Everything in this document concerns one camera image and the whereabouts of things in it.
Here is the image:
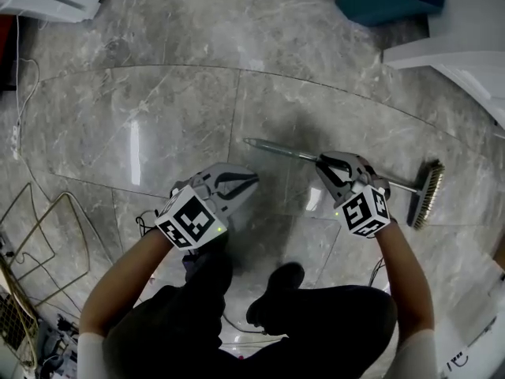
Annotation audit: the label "white table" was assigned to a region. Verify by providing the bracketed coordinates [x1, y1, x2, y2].
[429, 246, 505, 379]

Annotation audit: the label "person's right forearm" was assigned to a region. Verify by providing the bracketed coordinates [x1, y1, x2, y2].
[372, 221, 436, 333]

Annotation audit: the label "person's right black shoe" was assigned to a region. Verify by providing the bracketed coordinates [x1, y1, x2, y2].
[245, 261, 306, 325]

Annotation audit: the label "white power strip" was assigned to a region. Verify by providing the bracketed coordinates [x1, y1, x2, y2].
[10, 123, 21, 160]

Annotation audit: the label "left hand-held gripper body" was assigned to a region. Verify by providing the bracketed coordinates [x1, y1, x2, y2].
[154, 163, 230, 250]

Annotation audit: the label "long-handled floor brush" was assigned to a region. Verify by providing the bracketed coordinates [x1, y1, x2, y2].
[241, 137, 447, 229]

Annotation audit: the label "person's black trousers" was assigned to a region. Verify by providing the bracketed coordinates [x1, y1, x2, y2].
[101, 246, 398, 379]

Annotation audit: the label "gold wire side table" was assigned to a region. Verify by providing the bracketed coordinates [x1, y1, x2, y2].
[0, 181, 95, 370]

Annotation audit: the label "white power cable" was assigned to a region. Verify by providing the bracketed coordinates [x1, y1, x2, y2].
[14, 13, 41, 128]

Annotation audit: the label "person's left forearm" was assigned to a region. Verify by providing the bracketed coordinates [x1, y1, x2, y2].
[78, 227, 189, 338]

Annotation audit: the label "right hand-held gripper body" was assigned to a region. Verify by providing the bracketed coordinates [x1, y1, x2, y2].
[335, 159, 392, 238]

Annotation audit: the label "white sink cabinet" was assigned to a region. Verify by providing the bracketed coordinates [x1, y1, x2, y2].
[381, 33, 505, 132]

